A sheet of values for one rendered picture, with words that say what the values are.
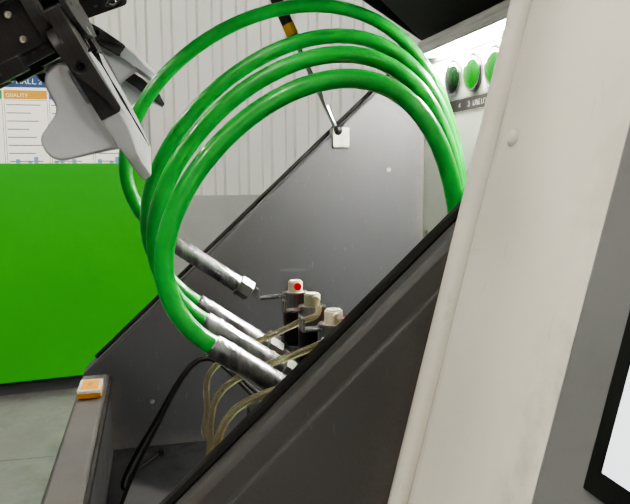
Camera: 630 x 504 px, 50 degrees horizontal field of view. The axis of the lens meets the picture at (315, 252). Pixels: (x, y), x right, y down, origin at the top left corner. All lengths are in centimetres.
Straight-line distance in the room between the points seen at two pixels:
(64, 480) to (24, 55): 42
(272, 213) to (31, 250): 307
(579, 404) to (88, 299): 386
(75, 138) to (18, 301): 361
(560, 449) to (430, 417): 13
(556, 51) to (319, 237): 75
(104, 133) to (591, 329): 33
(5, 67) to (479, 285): 31
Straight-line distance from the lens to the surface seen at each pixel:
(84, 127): 47
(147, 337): 105
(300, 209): 105
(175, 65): 71
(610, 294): 27
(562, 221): 31
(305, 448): 40
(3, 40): 47
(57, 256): 403
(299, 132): 736
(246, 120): 47
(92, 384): 98
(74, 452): 80
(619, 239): 27
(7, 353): 414
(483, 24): 89
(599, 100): 31
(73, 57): 45
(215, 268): 71
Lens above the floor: 125
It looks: 7 degrees down
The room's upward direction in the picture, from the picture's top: straight up
